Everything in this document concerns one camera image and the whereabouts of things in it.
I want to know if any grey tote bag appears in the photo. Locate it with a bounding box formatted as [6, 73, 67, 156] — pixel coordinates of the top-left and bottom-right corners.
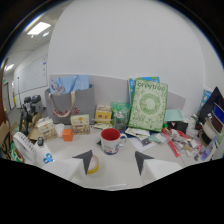
[44, 83, 97, 126]

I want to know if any green Only Tree paper bag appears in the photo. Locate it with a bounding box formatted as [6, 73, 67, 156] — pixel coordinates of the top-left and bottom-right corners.
[127, 78, 169, 133]

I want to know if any light blue printed bag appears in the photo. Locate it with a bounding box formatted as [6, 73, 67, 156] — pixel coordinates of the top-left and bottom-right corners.
[49, 74, 90, 97]

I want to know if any yellow tape roll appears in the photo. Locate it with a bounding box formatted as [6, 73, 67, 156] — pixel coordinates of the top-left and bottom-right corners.
[86, 154, 100, 175]

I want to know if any small orange box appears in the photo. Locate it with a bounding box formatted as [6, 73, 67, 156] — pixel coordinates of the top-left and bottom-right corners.
[61, 128, 74, 142]

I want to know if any white bottle blue logo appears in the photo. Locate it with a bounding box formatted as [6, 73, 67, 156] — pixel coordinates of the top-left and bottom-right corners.
[33, 136, 56, 169]

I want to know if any small white plastic cup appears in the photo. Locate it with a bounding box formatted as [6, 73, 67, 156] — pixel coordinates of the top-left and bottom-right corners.
[54, 123, 66, 138]

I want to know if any beige house-print box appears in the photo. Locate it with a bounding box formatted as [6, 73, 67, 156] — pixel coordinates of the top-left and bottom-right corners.
[69, 114, 92, 136]

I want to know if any white mug red inside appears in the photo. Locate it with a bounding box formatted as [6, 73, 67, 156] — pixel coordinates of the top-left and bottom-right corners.
[100, 127, 128, 156]

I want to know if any tilted beige printed box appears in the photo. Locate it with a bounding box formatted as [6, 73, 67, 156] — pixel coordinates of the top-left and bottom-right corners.
[36, 116, 58, 142]

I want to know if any white desk fan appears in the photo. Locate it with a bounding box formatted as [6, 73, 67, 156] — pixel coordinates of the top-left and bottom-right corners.
[12, 131, 38, 164]

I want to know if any mint green tray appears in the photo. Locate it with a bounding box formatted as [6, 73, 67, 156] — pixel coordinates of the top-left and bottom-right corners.
[164, 108, 186, 123]

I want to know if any brown cardboard box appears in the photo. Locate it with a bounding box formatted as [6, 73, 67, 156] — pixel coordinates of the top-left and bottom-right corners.
[21, 112, 44, 142]

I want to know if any yellow printed box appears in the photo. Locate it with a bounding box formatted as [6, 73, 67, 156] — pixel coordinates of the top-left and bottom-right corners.
[94, 104, 113, 125]

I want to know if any green clear snack packet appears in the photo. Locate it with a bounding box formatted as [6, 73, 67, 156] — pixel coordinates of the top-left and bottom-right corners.
[110, 101, 132, 132]

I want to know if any blue green flat box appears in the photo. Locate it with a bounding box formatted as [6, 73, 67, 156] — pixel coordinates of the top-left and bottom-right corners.
[128, 76, 161, 105]

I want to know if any grey desk partition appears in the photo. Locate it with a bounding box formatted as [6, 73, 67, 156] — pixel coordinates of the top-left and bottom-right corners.
[48, 73, 187, 118]

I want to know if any whiteboard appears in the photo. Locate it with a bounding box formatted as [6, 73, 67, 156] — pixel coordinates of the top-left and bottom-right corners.
[13, 54, 49, 95]

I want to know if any ceiling light panel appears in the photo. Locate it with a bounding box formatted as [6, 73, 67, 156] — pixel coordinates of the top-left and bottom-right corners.
[26, 21, 52, 36]

